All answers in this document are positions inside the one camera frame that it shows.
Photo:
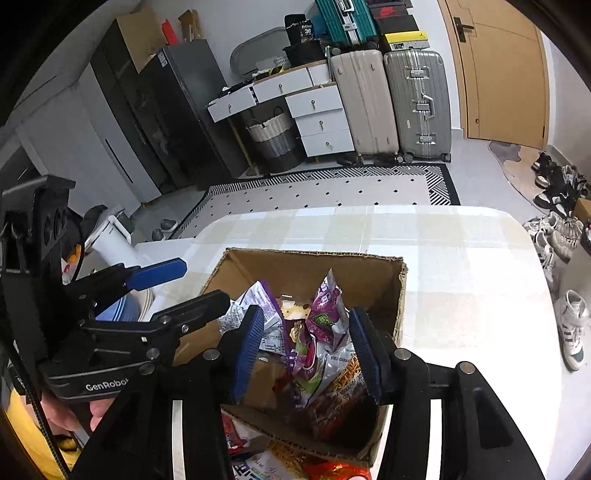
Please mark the small red snack packet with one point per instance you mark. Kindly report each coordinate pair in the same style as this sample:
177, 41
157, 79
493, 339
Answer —
233, 434

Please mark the grey slippers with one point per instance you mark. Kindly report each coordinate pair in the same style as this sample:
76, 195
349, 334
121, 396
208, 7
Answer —
165, 227

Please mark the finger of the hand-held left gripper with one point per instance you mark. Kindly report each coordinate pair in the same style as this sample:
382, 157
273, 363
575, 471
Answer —
157, 272
203, 307

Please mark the orange red snack packet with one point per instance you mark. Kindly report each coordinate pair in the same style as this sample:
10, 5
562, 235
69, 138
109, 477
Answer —
337, 471

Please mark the silver suitcase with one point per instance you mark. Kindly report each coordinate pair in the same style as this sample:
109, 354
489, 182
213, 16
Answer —
418, 101

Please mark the woven laundry basket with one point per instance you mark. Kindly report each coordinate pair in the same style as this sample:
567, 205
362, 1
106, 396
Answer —
272, 138

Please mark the person's left hand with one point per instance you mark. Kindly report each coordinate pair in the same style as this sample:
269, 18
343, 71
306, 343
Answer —
62, 415

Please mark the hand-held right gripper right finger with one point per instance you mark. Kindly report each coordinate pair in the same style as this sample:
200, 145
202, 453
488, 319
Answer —
364, 355

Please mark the beige plate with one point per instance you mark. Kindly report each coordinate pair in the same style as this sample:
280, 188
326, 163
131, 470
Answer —
147, 302

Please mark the white wardrobe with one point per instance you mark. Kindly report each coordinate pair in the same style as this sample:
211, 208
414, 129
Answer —
92, 143

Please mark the white kettle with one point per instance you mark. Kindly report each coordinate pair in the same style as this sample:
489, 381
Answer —
113, 240

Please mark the white drawer dresser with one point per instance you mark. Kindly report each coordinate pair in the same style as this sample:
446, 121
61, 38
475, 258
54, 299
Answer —
318, 124

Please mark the large plain cardboard box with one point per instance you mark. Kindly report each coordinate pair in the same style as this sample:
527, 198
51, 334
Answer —
138, 37

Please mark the black red shoe box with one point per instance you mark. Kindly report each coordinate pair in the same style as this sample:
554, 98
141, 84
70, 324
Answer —
390, 8

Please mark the brown cardboard box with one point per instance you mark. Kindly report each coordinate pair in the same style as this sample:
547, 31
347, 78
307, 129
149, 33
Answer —
295, 265

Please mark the beige suitcase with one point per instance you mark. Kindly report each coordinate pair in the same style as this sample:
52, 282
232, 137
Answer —
364, 101

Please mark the black refrigerator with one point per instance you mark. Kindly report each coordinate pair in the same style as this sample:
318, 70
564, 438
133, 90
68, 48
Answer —
184, 106

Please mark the stack of blue bowls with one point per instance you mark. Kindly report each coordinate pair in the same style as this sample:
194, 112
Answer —
117, 309

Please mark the teal suitcase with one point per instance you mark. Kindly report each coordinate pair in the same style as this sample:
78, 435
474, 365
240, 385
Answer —
344, 18

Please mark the black white patterned rug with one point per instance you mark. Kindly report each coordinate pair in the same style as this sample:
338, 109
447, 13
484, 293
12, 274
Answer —
323, 189

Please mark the silver purple snack packet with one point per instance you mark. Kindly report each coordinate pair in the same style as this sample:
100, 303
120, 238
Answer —
265, 304

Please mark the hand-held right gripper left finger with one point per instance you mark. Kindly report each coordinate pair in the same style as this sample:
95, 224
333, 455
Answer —
248, 353

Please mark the grey brown door mat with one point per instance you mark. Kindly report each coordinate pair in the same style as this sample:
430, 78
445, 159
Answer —
515, 170

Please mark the shoe rack with shoes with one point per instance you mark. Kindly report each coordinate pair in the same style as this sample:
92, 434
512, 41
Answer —
561, 198

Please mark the yellow white snack packet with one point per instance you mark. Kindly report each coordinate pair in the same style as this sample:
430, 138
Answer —
295, 310

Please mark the yellow black shoe box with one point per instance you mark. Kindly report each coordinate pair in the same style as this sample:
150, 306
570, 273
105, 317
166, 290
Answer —
406, 40

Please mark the grey oval tray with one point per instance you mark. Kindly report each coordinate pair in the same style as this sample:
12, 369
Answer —
256, 50

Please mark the noodle print snack packet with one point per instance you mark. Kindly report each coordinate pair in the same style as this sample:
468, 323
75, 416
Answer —
344, 385
277, 457

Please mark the wooden door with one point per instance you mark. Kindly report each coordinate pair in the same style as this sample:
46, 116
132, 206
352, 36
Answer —
503, 78

